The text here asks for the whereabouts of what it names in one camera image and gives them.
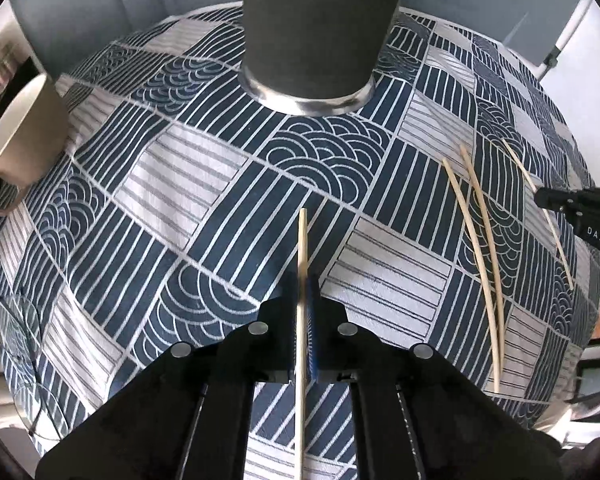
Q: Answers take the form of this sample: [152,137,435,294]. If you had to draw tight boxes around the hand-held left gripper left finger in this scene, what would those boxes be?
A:
[35,274,302,480]

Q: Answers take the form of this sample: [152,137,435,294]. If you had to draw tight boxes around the white board panel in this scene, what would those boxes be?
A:
[500,0,600,82]

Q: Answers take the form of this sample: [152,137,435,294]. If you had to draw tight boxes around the black cylindrical utensil holder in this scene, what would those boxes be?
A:
[239,0,414,116]

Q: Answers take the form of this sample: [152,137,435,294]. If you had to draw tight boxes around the single wooden chopstick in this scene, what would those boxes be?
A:
[502,138,576,291]
[442,158,501,394]
[295,208,309,480]
[459,144,506,374]

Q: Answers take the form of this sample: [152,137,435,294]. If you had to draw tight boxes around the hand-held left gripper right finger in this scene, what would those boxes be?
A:
[306,274,565,480]

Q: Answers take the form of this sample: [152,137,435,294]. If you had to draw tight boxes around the beige ceramic mug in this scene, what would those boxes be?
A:
[0,72,72,217]

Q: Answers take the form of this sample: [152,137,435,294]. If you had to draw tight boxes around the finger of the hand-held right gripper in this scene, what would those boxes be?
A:
[533,186,588,213]

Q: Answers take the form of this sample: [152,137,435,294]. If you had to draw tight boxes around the blue white patterned tablecloth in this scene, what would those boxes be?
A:
[0,2,599,480]

